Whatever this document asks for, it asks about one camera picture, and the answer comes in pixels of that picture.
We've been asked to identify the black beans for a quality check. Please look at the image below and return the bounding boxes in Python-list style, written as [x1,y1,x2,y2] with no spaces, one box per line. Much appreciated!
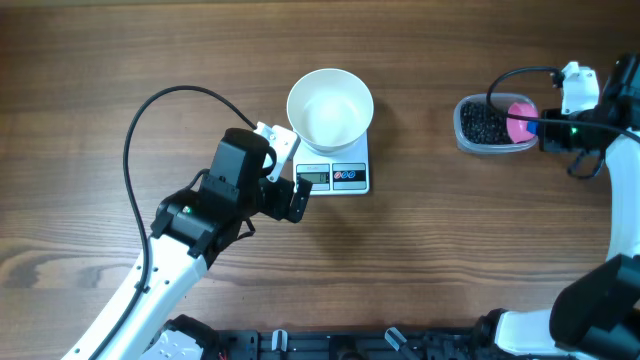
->
[460,102,513,145]

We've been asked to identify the white bowl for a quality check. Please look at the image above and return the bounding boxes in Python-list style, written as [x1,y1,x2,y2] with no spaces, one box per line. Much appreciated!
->
[286,68,375,152]

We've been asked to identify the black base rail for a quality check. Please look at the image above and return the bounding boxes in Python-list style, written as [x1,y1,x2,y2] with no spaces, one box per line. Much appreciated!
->
[141,315,506,360]

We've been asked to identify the left black camera cable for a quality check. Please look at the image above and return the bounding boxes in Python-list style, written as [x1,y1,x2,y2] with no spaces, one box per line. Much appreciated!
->
[87,85,259,360]

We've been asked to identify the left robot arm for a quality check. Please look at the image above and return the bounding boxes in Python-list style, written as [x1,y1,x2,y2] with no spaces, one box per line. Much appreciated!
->
[66,124,311,359]

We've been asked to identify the white digital kitchen scale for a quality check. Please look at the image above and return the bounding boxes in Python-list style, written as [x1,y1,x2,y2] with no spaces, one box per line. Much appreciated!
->
[293,134,370,196]

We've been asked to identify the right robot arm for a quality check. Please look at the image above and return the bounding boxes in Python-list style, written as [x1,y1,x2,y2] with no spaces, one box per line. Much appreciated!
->
[488,53,639,359]

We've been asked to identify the pink scoop with blue handle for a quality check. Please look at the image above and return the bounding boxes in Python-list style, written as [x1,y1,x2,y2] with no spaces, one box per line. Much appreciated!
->
[506,102,538,143]

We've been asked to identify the clear plastic container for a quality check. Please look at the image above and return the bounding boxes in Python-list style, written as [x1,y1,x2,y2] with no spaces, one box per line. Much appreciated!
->
[453,93,538,155]

